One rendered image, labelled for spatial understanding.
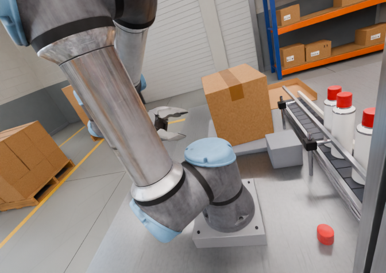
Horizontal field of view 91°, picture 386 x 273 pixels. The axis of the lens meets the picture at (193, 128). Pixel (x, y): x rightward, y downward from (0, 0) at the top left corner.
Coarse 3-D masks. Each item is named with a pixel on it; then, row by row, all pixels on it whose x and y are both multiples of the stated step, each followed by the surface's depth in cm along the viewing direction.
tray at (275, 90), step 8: (288, 80) 127; (296, 80) 126; (272, 88) 130; (280, 88) 128; (288, 88) 124; (296, 88) 120; (304, 88) 115; (272, 96) 121; (288, 96) 114; (296, 96) 111; (312, 96) 105; (272, 104) 112
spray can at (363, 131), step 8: (368, 112) 41; (368, 120) 41; (360, 128) 43; (368, 128) 42; (360, 136) 43; (368, 136) 42; (360, 144) 44; (368, 144) 43; (360, 152) 45; (368, 152) 44; (360, 160) 46; (352, 168) 50; (352, 176) 51; (360, 176) 48; (360, 184) 49
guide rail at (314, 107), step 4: (300, 92) 96; (300, 96) 95; (304, 96) 91; (304, 100) 91; (308, 100) 87; (308, 104) 86; (312, 104) 83; (312, 108) 83; (316, 108) 79; (316, 112) 79; (320, 112) 76; (320, 116) 77
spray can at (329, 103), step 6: (330, 90) 55; (336, 90) 54; (330, 96) 55; (336, 96) 55; (324, 102) 58; (330, 102) 56; (336, 102) 55; (324, 108) 59; (330, 108) 56; (324, 114) 60; (330, 114) 57; (324, 120) 60; (330, 120) 58; (324, 126) 61; (330, 126) 59; (330, 132) 60; (324, 138) 63; (324, 144) 64; (330, 144) 62
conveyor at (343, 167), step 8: (304, 104) 92; (296, 112) 88; (312, 112) 84; (304, 120) 81; (320, 120) 77; (304, 128) 76; (312, 128) 74; (312, 136) 70; (320, 136) 69; (320, 144) 66; (328, 152) 62; (352, 152) 59; (336, 160) 58; (344, 160) 57; (336, 168) 56; (344, 168) 55; (344, 176) 53; (352, 184) 50; (360, 192) 48; (360, 200) 46
